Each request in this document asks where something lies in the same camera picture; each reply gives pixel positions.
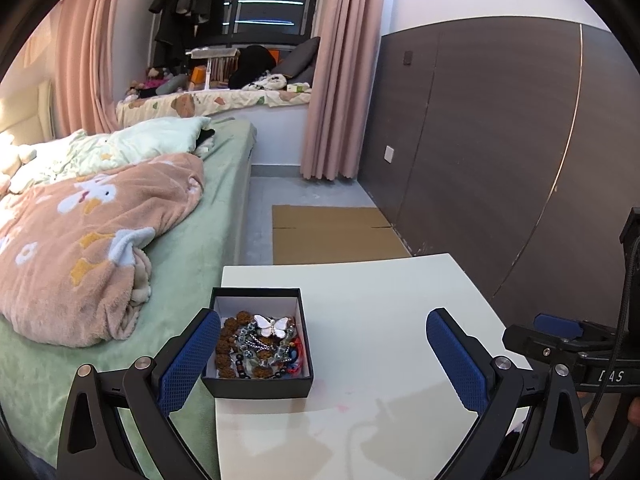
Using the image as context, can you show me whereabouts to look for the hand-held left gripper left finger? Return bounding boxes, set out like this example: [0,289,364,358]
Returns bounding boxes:
[56,307,222,480]

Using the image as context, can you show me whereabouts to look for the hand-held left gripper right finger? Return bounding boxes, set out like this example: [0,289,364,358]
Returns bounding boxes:
[426,307,591,480]

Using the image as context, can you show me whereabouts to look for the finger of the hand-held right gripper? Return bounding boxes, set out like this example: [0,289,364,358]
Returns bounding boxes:
[502,313,618,363]

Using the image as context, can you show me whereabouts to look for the brown seed bead bracelet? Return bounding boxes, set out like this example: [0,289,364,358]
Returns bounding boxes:
[215,312,275,380]

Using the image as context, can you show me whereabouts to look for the dark mixed bead bracelet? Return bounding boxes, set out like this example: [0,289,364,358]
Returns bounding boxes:
[234,354,292,380]

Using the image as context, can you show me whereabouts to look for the clear crystal bead bracelet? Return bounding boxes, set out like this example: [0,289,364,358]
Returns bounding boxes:
[234,329,297,367]

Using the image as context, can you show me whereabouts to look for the black jewelry box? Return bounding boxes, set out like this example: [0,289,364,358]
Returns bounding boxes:
[201,287,315,400]

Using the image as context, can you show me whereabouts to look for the silver butterfly pendant necklace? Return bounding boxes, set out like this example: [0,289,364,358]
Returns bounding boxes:
[249,313,292,352]

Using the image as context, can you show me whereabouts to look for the red cord bracelet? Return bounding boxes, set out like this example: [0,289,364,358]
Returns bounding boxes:
[286,339,306,377]

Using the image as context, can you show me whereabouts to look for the person's right hand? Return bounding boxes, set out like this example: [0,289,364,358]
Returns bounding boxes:
[589,393,640,480]

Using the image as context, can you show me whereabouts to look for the bed with green sheet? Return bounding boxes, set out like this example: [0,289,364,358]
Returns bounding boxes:
[0,119,259,467]

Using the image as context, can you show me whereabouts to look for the pink floral fleece blanket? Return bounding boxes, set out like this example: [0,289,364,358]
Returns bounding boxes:
[0,152,207,348]

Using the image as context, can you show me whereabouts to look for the flat cardboard sheet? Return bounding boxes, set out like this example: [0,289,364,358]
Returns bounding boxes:
[271,204,412,265]

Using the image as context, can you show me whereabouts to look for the light green quilt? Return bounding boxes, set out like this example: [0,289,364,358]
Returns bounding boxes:
[0,116,213,196]

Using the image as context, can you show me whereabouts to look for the floral window seat mat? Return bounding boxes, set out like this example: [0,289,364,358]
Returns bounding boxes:
[116,89,314,129]

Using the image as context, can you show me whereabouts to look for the pile of plush toys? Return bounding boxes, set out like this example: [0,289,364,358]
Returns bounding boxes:
[124,66,187,100]

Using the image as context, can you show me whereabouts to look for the white patterned cloth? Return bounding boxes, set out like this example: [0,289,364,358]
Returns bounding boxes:
[243,72,289,92]

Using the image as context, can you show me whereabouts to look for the cream padded headboard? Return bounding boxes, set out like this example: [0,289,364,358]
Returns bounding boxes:
[0,79,54,147]

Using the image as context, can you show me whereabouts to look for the black bag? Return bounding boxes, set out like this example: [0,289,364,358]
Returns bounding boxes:
[228,45,279,89]

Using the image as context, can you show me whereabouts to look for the white folding stand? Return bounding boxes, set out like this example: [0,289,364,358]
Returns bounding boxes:
[185,47,242,92]

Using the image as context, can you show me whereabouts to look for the pink curtain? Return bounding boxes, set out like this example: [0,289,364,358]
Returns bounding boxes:
[50,0,153,137]
[300,0,397,182]

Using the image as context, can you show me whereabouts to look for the grey pillow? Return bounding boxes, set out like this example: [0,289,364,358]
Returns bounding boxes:
[272,36,321,84]

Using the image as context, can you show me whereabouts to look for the hanging dark clothes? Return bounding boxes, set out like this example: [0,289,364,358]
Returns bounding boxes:
[149,0,227,59]

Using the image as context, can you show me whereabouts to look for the dark framed window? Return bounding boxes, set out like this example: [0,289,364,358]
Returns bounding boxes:
[212,0,322,50]

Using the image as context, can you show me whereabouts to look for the black cable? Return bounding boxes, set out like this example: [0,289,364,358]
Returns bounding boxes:
[589,239,633,423]

